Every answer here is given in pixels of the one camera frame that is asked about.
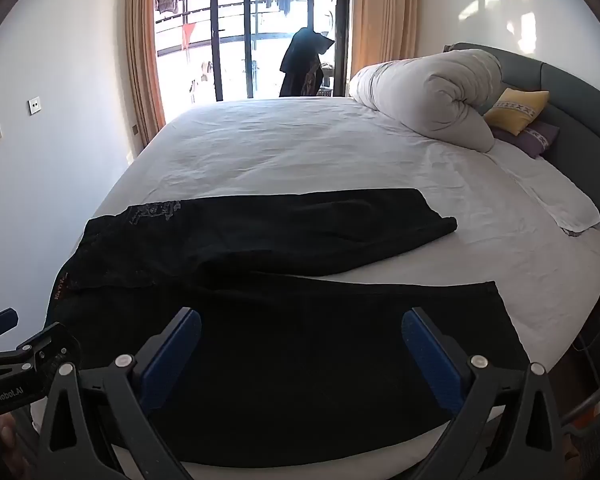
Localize black denim pants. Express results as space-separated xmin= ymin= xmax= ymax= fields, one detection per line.
xmin=46 ymin=188 xmax=528 ymax=468

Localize person's left hand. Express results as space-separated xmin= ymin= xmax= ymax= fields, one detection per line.
xmin=0 ymin=413 xmax=31 ymax=479

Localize white bed sheet mattress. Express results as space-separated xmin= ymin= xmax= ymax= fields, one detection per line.
xmin=98 ymin=98 xmax=600 ymax=367

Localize folded white pillowcase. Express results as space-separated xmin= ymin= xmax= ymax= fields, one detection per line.
xmin=486 ymin=140 xmax=600 ymax=236

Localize purple cushion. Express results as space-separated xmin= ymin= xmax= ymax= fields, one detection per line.
xmin=491 ymin=120 xmax=560 ymax=158

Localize left orange curtain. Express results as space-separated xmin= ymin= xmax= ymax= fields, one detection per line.
xmin=124 ymin=0 xmax=166 ymax=148

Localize orange curtain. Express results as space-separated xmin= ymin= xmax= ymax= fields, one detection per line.
xmin=124 ymin=0 xmax=166 ymax=148
xmin=351 ymin=0 xmax=418 ymax=74

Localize yellow cushion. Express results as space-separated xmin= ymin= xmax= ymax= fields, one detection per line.
xmin=483 ymin=88 xmax=550 ymax=136

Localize dark grey headboard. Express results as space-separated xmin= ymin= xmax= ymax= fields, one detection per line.
xmin=443 ymin=41 xmax=600 ymax=246

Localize rolled white duvet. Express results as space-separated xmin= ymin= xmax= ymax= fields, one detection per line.
xmin=349 ymin=49 xmax=502 ymax=153

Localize dark jacket on chair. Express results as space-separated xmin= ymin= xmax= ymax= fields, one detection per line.
xmin=279 ymin=27 xmax=335 ymax=98

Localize right orange curtain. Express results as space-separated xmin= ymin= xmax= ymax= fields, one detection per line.
xmin=351 ymin=0 xmax=418 ymax=74

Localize black balcony door frame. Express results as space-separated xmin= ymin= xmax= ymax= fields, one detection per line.
xmin=154 ymin=0 xmax=351 ymax=103

